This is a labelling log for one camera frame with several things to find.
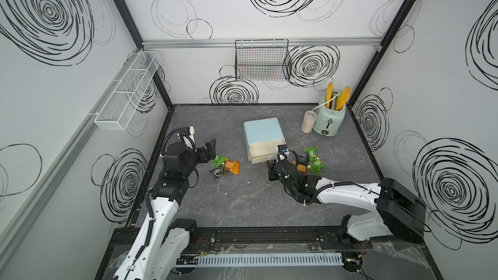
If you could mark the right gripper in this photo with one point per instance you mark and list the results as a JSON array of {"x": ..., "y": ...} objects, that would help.
[{"x": 272, "y": 169}]

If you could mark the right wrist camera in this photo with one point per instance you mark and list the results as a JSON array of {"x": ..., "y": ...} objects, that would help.
[{"x": 283, "y": 149}]

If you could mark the black wire wall basket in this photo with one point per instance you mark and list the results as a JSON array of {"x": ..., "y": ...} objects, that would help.
[{"x": 261, "y": 60}]

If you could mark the black cookie packet right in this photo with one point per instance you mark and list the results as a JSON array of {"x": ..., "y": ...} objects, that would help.
[{"x": 301, "y": 160}]

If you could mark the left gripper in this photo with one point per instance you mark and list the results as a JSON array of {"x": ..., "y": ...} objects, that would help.
[{"x": 203, "y": 158}]

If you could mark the light blue drawer box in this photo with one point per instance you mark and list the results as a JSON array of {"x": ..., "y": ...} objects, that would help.
[{"x": 262, "y": 138}]

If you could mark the green cookie packet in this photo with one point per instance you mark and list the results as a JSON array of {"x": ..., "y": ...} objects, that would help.
[
  {"x": 219, "y": 160},
  {"x": 315, "y": 166},
  {"x": 311, "y": 152}
]

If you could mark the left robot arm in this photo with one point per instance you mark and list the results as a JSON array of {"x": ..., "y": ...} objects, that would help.
[{"x": 162, "y": 239}]

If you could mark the black cookie packet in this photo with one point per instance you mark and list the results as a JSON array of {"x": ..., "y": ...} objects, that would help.
[
  {"x": 301, "y": 160},
  {"x": 218, "y": 172}
]

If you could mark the orange cookie packet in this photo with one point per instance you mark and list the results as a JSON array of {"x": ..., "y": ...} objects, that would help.
[
  {"x": 302, "y": 168},
  {"x": 233, "y": 167}
]

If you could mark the orange cookie packet left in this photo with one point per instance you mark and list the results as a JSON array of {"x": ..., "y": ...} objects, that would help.
[{"x": 233, "y": 167}]

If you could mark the mint green toaster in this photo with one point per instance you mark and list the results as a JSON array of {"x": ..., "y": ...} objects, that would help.
[{"x": 329, "y": 121}]

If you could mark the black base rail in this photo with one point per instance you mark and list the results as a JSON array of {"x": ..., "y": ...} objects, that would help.
[{"x": 214, "y": 239}]

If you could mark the orange cookie packet right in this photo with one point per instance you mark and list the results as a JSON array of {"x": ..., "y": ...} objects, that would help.
[{"x": 302, "y": 168}]

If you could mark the black cookie packet left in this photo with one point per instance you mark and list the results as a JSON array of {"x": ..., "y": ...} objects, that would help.
[{"x": 218, "y": 172}]

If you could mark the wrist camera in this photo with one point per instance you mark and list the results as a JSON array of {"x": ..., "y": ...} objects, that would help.
[
  {"x": 187, "y": 136},
  {"x": 283, "y": 149}
]

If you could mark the white slotted cable duct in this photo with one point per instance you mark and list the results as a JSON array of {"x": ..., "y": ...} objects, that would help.
[{"x": 262, "y": 260}]

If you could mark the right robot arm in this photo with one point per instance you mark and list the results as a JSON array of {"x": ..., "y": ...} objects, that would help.
[{"x": 391, "y": 209}]

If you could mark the clear jar with oats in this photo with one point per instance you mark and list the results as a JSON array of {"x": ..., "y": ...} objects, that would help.
[{"x": 309, "y": 120}]

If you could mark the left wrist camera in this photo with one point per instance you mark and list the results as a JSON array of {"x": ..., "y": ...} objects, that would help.
[{"x": 187, "y": 136}]

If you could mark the white mesh wall shelf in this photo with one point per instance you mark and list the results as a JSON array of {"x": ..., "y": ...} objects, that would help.
[{"x": 119, "y": 109}]

